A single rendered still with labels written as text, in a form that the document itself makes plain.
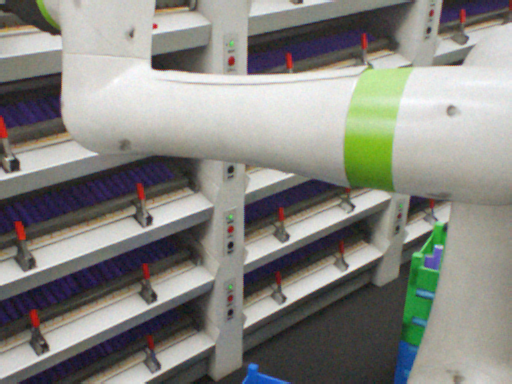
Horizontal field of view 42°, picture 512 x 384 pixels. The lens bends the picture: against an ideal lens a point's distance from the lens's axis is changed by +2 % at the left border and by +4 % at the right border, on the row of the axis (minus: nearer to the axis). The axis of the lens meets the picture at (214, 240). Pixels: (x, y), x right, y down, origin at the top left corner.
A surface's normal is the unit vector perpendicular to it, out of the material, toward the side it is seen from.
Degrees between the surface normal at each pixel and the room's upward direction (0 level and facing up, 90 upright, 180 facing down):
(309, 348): 0
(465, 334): 89
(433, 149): 85
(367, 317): 0
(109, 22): 80
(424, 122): 65
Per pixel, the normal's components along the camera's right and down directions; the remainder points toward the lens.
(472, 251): -0.70, 0.41
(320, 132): -0.55, 0.21
